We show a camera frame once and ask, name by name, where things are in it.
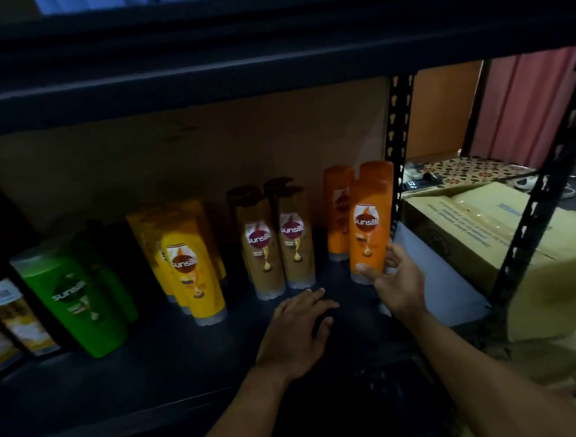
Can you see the person's left hand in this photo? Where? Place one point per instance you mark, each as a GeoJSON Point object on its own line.
{"type": "Point", "coordinates": [293, 337]}

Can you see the person's left thumb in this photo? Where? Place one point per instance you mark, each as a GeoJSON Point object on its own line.
{"type": "Point", "coordinates": [325, 329]}

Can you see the person's right thumb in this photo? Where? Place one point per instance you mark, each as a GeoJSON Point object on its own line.
{"type": "Point", "coordinates": [368, 271]}

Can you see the brown shampoo bottle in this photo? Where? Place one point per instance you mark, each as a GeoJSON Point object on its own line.
{"type": "Point", "coordinates": [296, 244]}
{"type": "Point", "coordinates": [277, 183]}
{"type": "Point", "coordinates": [241, 192]}
{"type": "Point", "coordinates": [261, 255]}

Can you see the yellow shampoo bottle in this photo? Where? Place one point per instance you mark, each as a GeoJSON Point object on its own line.
{"type": "Point", "coordinates": [195, 277]}
{"type": "Point", "coordinates": [202, 215]}
{"type": "Point", "coordinates": [143, 232]}

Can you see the person's right hand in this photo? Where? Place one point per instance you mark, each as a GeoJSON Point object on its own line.
{"type": "Point", "coordinates": [403, 287]}

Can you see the person's left little finger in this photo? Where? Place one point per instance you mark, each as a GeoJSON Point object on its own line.
{"type": "Point", "coordinates": [279, 313]}

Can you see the black metal shelving rack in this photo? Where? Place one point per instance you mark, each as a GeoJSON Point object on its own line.
{"type": "Point", "coordinates": [176, 49]}

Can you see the brown wooden door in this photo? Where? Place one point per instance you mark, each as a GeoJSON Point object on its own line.
{"type": "Point", "coordinates": [443, 111]}

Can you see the cardboard box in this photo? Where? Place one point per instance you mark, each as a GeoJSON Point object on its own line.
{"type": "Point", "coordinates": [474, 236]}

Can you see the person's left middle finger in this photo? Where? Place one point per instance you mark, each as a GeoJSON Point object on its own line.
{"type": "Point", "coordinates": [313, 299]}

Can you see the pink curtain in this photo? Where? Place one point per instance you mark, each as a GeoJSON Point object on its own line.
{"type": "Point", "coordinates": [521, 110]}

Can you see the orange shampoo bottle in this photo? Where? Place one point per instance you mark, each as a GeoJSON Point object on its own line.
{"type": "Point", "coordinates": [339, 213]}
{"type": "Point", "coordinates": [377, 170]}
{"type": "Point", "coordinates": [371, 241]}

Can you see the person's right forearm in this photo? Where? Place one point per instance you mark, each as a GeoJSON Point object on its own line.
{"type": "Point", "coordinates": [490, 383]}

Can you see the white sheet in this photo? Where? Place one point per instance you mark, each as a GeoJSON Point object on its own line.
{"type": "Point", "coordinates": [438, 285]}

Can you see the blue cloth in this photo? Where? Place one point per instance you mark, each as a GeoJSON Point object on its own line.
{"type": "Point", "coordinates": [116, 1]}

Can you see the person's left forearm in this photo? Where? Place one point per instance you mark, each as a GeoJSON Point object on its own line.
{"type": "Point", "coordinates": [239, 413]}

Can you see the green shampoo bottle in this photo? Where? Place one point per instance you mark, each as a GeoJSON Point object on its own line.
{"type": "Point", "coordinates": [77, 306]}
{"type": "Point", "coordinates": [117, 285]}

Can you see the patterned mat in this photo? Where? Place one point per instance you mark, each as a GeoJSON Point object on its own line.
{"type": "Point", "coordinates": [471, 169]}

